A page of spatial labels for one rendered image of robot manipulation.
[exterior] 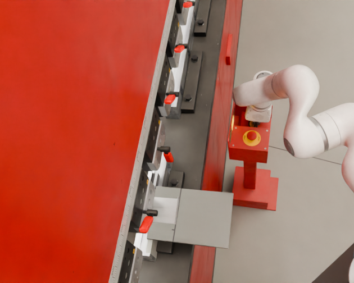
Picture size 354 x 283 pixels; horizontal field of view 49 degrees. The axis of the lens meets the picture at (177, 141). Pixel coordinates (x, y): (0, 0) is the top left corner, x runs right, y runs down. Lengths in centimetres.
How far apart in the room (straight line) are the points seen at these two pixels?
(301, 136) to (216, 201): 40
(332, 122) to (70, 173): 67
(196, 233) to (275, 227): 109
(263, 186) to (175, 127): 84
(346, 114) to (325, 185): 136
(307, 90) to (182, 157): 61
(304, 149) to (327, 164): 143
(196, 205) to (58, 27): 81
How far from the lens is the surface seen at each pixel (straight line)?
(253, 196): 223
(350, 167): 100
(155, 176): 136
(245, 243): 228
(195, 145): 152
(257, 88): 135
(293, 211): 234
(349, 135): 107
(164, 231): 129
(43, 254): 67
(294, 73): 111
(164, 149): 120
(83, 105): 73
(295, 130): 104
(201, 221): 128
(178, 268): 139
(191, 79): 165
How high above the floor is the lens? 223
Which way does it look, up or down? 62 degrees down
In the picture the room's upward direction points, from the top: 20 degrees counter-clockwise
